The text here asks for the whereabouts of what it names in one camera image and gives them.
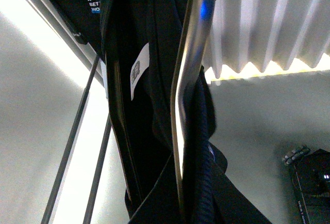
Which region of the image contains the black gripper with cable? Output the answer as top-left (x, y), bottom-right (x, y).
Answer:
top-left (282, 145), bottom-right (329, 223)

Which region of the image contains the metal clothes hanger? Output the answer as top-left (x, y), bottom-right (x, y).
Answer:
top-left (170, 0), bottom-right (216, 223)

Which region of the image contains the black printed t-shirt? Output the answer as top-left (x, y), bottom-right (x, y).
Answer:
top-left (50, 0), bottom-right (268, 223)

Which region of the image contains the grey metal drying rack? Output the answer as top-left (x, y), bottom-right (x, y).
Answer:
top-left (41, 55), bottom-right (102, 224)

